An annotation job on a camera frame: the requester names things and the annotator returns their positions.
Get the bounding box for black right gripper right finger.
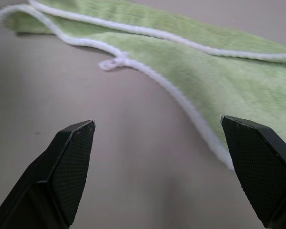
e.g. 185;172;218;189
220;115;286;229

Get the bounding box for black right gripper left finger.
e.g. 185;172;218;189
0;119;96;229

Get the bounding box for green towel with white trim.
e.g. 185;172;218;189
0;0;286;171

